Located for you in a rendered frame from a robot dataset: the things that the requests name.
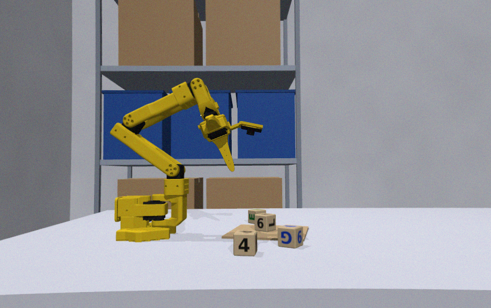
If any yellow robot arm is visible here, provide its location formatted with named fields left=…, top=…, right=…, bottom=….
left=110, top=78, right=220, bottom=242

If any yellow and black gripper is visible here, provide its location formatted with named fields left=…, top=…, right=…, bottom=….
left=198, top=114, right=263, bottom=172

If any tan flat mat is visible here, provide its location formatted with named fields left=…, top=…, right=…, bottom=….
left=222, top=224, right=309, bottom=241

